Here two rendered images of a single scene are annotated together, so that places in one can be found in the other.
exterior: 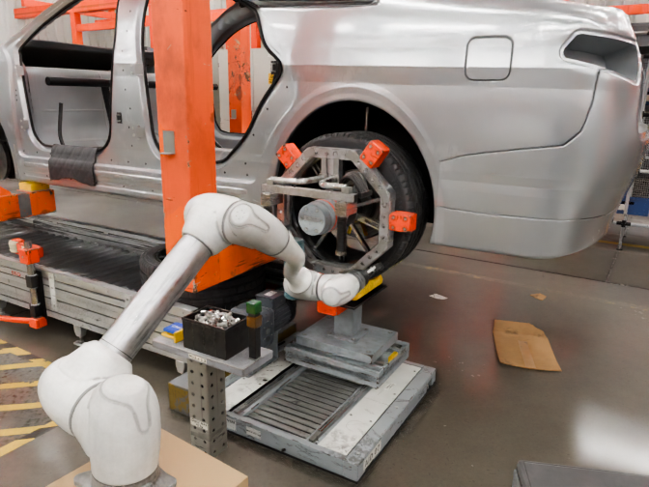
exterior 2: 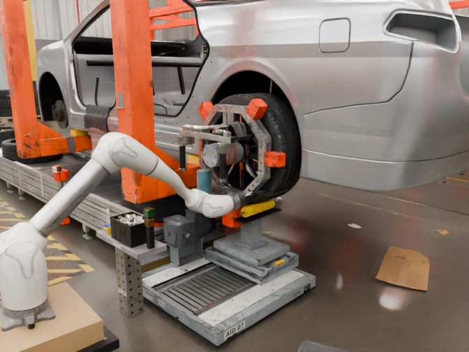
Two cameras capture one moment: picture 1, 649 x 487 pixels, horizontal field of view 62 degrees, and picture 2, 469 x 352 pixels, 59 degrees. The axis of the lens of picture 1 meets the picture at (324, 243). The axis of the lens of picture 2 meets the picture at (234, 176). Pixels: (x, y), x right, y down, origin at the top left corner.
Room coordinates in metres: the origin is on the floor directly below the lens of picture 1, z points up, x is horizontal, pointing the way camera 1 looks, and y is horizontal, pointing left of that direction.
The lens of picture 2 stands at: (-0.04, -0.66, 1.30)
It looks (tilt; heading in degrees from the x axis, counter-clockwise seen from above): 14 degrees down; 15
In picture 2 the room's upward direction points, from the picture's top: straight up
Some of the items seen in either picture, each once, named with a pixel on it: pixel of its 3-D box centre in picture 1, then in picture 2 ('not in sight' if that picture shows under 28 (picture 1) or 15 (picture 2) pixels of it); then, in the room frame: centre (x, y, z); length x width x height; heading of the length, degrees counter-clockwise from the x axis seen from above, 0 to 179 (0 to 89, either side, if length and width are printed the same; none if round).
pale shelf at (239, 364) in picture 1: (211, 348); (130, 240); (1.79, 0.40, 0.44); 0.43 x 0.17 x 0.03; 60
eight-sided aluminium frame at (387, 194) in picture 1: (332, 212); (232, 151); (2.25, -0.03, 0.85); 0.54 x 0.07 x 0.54; 60
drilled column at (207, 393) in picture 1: (207, 401); (129, 276); (1.81, 0.43, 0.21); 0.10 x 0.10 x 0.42; 60
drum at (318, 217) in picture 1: (324, 214); (223, 153); (2.19, 0.00, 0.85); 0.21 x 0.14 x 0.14; 150
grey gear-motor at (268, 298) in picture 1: (269, 329); (195, 235); (2.37, 0.25, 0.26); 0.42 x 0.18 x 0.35; 150
